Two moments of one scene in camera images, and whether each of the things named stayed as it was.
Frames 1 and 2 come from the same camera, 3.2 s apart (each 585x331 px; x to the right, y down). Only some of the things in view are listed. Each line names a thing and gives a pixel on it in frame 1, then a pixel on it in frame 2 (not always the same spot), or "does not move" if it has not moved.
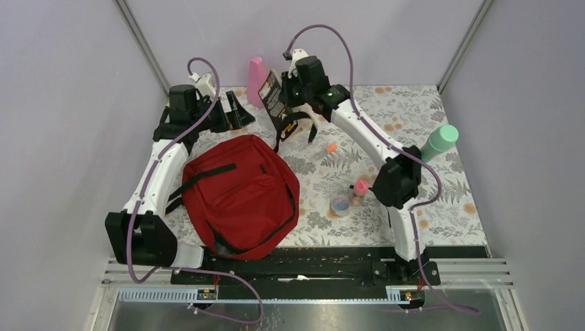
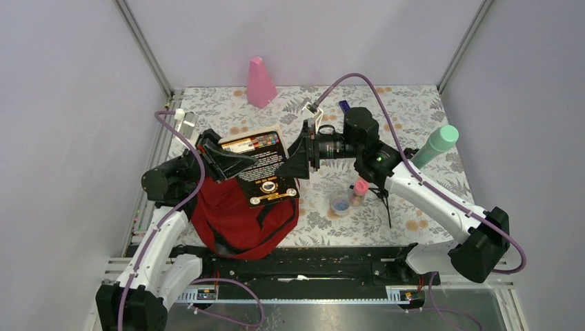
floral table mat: [334, 162] does not move
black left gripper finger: [241, 116] -> [231, 164]
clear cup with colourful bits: [339, 205] does not move
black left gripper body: [211, 121] -> [210, 165]
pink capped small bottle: [360, 189] does not move
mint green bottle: [441, 140] does not move
